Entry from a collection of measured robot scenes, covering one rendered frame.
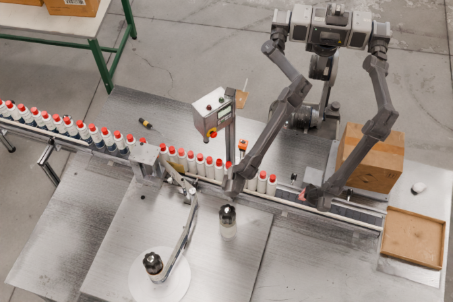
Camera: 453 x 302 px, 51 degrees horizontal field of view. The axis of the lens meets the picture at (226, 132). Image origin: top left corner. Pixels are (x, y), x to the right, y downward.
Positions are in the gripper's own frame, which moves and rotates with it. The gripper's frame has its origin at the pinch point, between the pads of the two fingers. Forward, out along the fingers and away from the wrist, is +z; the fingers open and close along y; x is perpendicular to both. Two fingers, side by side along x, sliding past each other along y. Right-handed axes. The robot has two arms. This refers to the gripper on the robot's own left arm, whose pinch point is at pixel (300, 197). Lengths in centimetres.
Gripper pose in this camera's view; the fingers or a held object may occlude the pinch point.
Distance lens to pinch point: 252.4
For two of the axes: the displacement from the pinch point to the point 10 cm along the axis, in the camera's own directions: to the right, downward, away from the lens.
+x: 7.5, 5.3, 4.0
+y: -2.9, 8.1, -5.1
